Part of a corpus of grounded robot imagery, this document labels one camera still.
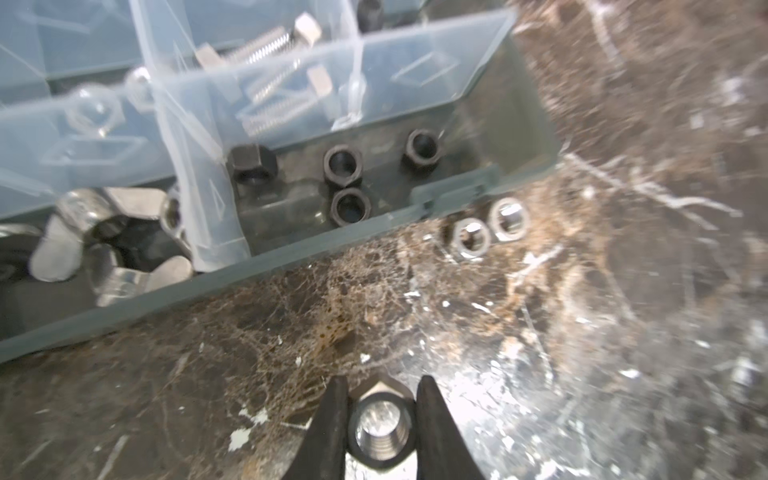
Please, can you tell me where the black hex nut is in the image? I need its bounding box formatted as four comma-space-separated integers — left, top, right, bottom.
323, 144, 363, 189
330, 188, 372, 227
402, 129, 442, 171

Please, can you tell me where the black hex bolt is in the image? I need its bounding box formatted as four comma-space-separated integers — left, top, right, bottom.
228, 144, 279, 185

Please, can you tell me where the silver hex nut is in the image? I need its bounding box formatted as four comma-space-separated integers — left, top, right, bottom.
448, 217, 492, 261
124, 65, 155, 113
487, 197, 531, 243
64, 83, 125, 137
347, 373, 417, 470

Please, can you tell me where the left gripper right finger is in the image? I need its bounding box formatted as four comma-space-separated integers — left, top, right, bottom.
416, 375, 484, 480

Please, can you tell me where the silver hex bolt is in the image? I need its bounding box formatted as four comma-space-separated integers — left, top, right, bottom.
245, 59, 303, 105
237, 65, 334, 137
194, 12, 323, 71

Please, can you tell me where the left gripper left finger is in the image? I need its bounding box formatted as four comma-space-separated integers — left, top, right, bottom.
282, 376, 350, 480

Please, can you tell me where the clear grey compartment organizer box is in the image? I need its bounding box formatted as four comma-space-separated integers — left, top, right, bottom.
1, 1, 559, 362

